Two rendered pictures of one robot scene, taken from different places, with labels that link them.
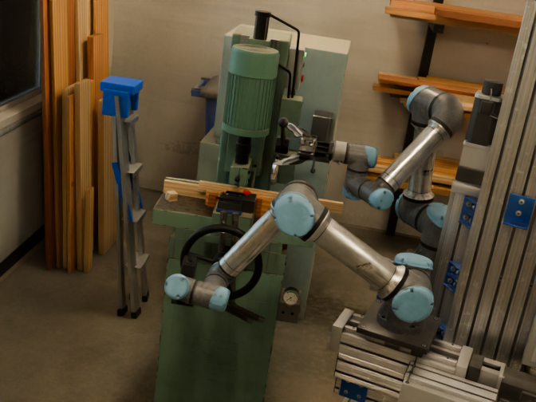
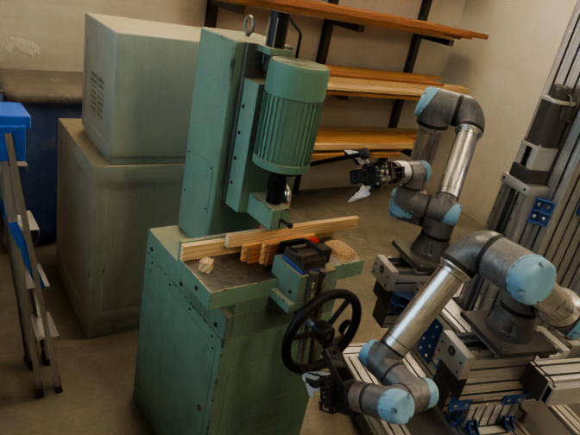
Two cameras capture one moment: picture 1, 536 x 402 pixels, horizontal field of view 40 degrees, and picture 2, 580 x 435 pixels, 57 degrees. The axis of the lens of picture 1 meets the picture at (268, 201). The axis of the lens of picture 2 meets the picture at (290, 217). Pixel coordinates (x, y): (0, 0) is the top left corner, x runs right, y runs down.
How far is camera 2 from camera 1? 189 cm
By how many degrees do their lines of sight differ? 40
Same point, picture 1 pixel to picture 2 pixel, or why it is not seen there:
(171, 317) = (223, 400)
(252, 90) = (312, 117)
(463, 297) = not seen: hidden behind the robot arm
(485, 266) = (552, 255)
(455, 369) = (561, 354)
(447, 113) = (480, 116)
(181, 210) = (238, 282)
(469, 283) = not seen: hidden behind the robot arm
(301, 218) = (547, 283)
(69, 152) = not seen: outside the picture
